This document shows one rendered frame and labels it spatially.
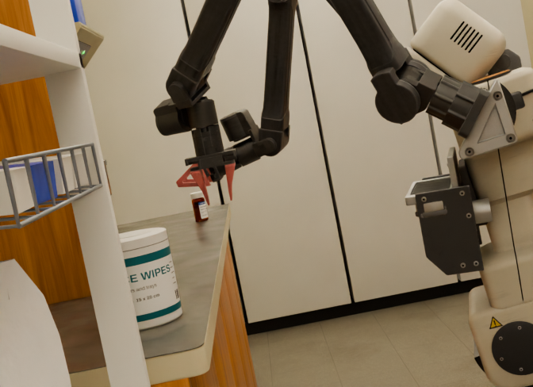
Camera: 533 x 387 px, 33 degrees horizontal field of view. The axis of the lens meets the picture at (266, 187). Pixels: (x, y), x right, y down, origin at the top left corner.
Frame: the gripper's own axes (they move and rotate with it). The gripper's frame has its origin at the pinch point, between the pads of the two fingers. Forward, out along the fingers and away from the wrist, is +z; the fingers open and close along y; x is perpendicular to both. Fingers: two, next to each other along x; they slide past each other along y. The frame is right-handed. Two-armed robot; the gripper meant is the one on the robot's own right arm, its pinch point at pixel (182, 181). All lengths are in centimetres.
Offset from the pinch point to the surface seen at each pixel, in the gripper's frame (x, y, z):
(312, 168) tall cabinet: 32, -290, -30
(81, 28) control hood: -39.4, 22.0, 2.8
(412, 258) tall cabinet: 103, -292, -60
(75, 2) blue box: -45.3, 19.5, 2.0
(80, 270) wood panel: 7.2, 31.7, 22.9
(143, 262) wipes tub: 7, 73, 1
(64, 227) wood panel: -2.3, 31.8, 22.0
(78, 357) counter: 15, 84, 14
